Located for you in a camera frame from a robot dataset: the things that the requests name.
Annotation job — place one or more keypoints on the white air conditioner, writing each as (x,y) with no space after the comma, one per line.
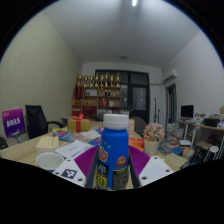
(170,75)

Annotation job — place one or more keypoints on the black mug white inside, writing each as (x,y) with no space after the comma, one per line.
(49,161)

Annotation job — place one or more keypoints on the black mesh office chair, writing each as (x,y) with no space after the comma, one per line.
(36,121)

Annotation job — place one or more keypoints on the orange upright carton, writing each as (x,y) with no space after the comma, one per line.
(131,126)

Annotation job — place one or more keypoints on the stack of books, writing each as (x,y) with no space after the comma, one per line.
(174,131)

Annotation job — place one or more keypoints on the cream notepad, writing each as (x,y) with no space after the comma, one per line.
(47,144)

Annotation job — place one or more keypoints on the black computer monitor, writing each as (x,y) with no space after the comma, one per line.
(187,111)

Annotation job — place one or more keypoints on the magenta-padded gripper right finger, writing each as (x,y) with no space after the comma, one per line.
(140,160)

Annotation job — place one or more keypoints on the blue book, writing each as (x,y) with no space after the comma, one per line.
(95,141)

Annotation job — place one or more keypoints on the potted pink flower bunch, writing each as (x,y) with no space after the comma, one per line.
(154,133)

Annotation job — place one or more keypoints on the yellow gift box red ribbon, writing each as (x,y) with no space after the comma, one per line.
(78,125)

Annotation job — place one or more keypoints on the white round stool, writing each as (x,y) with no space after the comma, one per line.
(212,150)

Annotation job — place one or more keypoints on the wooden shelf unit with trophies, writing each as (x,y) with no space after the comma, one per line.
(96,98)

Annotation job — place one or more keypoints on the wooden side desk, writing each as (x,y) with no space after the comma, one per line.
(206,127)

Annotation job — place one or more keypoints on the white paper sheet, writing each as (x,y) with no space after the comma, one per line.
(73,149)

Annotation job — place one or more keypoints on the dark glass door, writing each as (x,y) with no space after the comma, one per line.
(138,96)

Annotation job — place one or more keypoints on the orange book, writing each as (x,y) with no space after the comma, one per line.
(136,144)

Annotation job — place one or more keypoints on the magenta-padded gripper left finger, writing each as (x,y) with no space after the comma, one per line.
(85,161)

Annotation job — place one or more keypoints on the purple sign board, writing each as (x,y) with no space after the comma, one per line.
(13,122)

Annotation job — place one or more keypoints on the blue white-capped drink bottle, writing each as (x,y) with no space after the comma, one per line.
(113,150)

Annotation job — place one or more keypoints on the ceiling tube light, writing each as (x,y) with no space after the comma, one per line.
(134,2)

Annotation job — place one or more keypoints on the colourful magazine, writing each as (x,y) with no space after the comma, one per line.
(68,136)

